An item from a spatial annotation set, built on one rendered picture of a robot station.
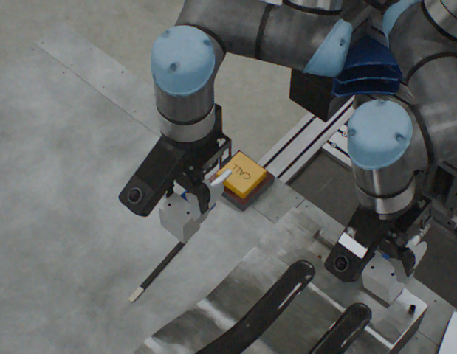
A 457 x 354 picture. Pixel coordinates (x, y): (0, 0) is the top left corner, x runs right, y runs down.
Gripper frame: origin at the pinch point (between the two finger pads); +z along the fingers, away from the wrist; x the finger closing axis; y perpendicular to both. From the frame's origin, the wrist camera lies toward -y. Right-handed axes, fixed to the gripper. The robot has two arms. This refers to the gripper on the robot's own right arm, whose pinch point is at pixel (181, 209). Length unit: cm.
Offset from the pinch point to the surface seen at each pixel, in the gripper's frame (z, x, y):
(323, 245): 8.7, -17.2, 13.1
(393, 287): 1.0, -31.4, 10.8
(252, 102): 95, 51, 77
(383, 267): -0.2, -28.5, 11.9
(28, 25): 95, 121, 54
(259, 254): 6.3, -11.6, 4.4
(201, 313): 5.5, -11.8, -8.9
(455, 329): 9.5, -41.0, 15.5
